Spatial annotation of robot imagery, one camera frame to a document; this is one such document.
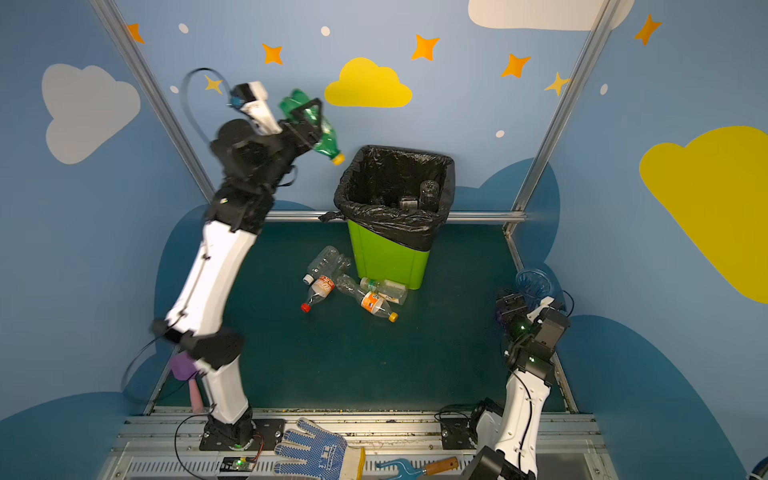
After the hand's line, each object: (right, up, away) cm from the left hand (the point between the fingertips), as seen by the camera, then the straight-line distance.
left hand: (312, 107), depth 57 cm
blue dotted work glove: (+1, -78, +14) cm, 79 cm away
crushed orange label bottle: (+10, -44, +36) cm, 57 cm away
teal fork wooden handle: (+19, -80, +13) cm, 84 cm away
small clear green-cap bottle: (+16, -41, +45) cm, 63 cm away
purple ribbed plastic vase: (+57, -37, +27) cm, 73 cm away
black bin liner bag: (+19, -8, +45) cm, 50 cm away
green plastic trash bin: (+12, -30, +38) cm, 50 cm away
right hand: (+47, -40, +22) cm, 65 cm away
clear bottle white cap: (-9, -32, +47) cm, 58 cm away
